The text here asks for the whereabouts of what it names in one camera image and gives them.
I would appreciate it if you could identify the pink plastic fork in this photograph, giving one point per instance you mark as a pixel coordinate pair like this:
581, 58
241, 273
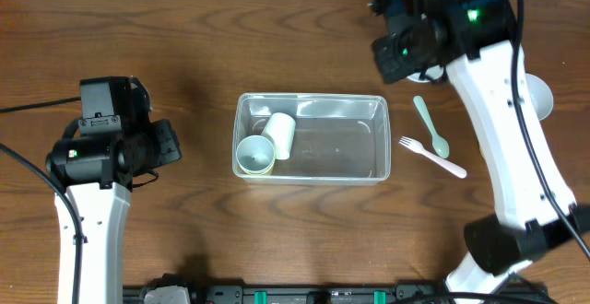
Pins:
417, 147

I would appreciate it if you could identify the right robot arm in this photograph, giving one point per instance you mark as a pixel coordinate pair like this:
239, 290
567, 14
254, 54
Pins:
477, 43

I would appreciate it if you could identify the grey plastic cup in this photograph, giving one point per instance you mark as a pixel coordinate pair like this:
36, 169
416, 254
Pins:
255, 152

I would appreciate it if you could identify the grey plastic bowl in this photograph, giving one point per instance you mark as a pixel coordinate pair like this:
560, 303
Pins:
541, 96

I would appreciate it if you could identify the clear plastic storage container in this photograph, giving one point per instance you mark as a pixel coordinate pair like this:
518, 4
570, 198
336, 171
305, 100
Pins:
339, 139

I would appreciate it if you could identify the white plastic cup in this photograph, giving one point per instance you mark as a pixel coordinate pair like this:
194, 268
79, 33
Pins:
280, 130

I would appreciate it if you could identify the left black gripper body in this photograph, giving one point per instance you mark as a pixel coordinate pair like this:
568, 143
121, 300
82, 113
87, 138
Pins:
166, 140

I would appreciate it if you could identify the mint green plastic spoon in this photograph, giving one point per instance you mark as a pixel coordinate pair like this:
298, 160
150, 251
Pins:
439, 144

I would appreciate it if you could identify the yellow plastic cup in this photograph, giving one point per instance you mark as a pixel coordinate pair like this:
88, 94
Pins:
266, 171

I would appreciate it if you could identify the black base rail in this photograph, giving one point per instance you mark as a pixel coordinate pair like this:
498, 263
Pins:
173, 289

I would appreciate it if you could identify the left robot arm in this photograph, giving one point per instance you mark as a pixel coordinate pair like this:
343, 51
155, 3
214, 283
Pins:
97, 172

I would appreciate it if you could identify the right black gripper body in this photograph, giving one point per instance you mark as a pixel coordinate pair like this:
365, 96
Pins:
393, 60

